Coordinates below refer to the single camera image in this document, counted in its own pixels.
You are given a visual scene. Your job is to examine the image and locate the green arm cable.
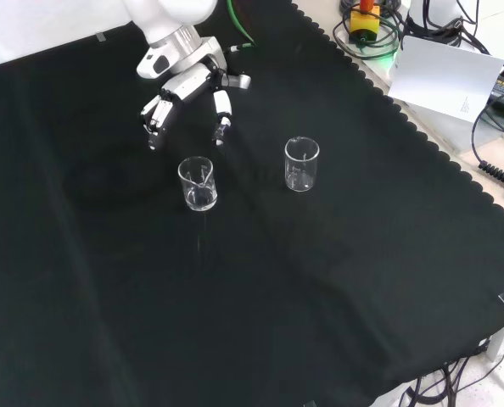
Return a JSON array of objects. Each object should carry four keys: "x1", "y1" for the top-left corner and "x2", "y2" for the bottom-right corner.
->
[{"x1": 226, "y1": 0, "x2": 258, "y2": 53}]

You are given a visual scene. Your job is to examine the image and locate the green bench cable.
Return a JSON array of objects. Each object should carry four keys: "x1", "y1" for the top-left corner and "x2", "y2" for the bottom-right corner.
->
[{"x1": 332, "y1": 15, "x2": 402, "y2": 61}]

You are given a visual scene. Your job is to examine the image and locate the clear glass beaker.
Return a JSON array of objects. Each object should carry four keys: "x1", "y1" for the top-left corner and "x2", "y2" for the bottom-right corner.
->
[
  {"x1": 283, "y1": 136, "x2": 321, "y2": 193},
  {"x1": 176, "y1": 155, "x2": 218, "y2": 212}
]

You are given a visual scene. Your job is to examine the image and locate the pale board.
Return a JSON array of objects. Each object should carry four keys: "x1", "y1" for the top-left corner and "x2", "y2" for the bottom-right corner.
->
[{"x1": 387, "y1": 34, "x2": 504, "y2": 127}]

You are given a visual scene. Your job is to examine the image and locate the black ribbed cable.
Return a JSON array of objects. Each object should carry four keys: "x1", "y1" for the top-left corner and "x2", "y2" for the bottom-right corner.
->
[{"x1": 471, "y1": 100, "x2": 504, "y2": 201}]

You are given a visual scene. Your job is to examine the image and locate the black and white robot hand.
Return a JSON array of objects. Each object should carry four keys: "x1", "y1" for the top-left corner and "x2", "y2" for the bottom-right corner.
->
[{"x1": 136, "y1": 36, "x2": 253, "y2": 152}]

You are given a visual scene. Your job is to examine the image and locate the white device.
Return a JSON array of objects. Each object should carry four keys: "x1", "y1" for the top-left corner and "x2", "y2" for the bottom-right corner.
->
[{"x1": 406, "y1": 0, "x2": 463, "y2": 27}]

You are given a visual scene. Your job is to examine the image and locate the yellow stop button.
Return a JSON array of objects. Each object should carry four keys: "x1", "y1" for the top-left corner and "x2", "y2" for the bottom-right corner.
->
[{"x1": 347, "y1": 0, "x2": 382, "y2": 46}]

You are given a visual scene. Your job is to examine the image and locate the black under-bench cables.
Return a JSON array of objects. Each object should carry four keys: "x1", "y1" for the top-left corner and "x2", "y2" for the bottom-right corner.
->
[{"x1": 397, "y1": 338, "x2": 504, "y2": 407}]

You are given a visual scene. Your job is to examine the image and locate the black bench cloth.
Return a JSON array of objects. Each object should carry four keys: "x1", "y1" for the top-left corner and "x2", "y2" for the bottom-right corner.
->
[{"x1": 0, "y1": 0, "x2": 504, "y2": 407}]

